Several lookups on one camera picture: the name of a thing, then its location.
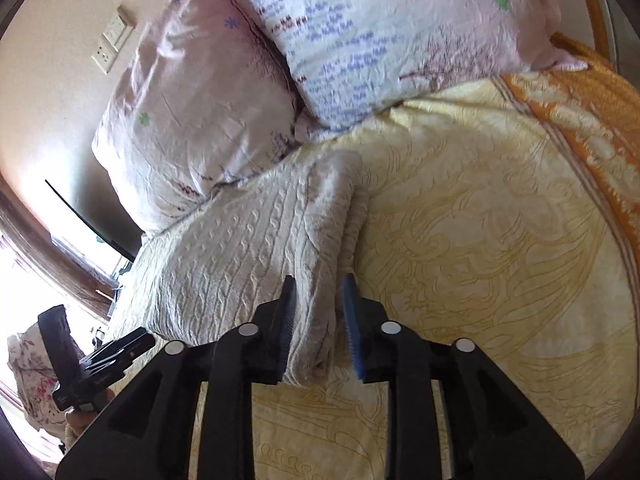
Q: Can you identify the beige cable knit sweater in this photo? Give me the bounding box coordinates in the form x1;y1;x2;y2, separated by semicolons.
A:
107;151;368;387

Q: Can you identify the person's left hand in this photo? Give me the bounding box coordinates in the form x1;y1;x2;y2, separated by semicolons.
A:
64;408;99;450

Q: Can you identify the floral fabric near window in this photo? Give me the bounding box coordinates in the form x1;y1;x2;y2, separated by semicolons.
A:
8;323;66;440

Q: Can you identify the black flat panel edge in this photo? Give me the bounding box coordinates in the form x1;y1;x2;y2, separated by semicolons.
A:
44;178;139;264

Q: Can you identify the yellow orange patterned bedsheet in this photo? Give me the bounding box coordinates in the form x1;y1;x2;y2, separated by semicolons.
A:
188;31;640;480

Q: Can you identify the pink floral pillow left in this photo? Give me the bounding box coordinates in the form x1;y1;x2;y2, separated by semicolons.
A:
92;0;306;235

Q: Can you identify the pink floral pillow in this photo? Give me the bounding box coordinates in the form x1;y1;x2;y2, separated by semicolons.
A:
92;0;306;235
235;0;585;131

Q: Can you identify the pink floral pillow right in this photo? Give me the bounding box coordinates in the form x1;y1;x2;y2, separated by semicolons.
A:
235;0;585;131

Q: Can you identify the black camera box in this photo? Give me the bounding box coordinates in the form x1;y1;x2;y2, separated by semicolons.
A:
38;304;80;387

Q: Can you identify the window with brown frame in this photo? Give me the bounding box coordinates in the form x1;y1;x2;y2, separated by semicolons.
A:
1;177;111;321

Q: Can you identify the white wall switch socket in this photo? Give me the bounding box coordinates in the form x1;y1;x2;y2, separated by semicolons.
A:
91;6;134;75

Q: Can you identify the wooden headboard frame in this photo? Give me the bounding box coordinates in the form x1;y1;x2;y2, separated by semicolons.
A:
585;0;618;72

